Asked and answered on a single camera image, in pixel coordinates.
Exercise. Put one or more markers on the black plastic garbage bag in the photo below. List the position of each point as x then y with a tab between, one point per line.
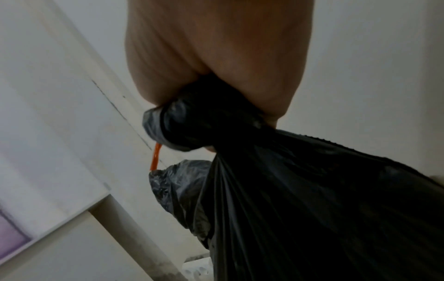
295	205

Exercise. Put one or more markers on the white ribbed object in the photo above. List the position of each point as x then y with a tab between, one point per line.
197	269

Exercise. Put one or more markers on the white door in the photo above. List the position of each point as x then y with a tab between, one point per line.
45	131

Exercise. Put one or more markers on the person's right hand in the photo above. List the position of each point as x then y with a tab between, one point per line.
215	41

